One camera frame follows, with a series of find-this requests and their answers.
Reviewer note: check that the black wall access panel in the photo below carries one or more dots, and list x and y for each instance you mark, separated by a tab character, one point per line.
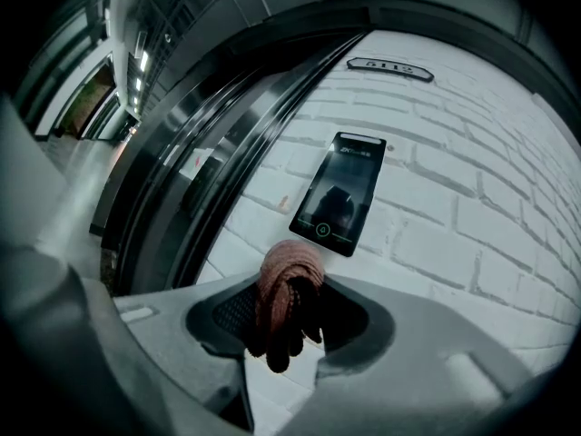
340	198

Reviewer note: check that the white paper sign, red tape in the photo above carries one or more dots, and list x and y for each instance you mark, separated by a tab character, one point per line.
198	159

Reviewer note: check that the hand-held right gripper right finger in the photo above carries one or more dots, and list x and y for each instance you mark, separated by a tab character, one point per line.
417	361

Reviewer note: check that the brown knitted cloth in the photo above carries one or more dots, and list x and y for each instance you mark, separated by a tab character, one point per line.
286	284

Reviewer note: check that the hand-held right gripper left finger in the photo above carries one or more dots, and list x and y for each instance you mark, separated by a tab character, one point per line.
154	334

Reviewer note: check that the black door number plate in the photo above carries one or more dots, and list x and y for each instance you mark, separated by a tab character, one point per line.
390	70

